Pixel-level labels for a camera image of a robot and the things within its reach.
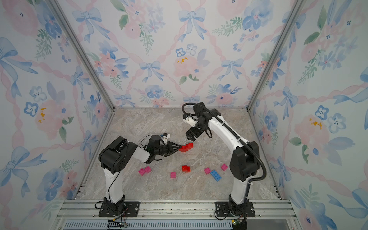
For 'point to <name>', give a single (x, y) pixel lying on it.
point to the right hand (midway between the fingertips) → (194, 131)
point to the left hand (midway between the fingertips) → (182, 147)
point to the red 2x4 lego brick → (184, 148)
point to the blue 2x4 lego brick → (216, 176)
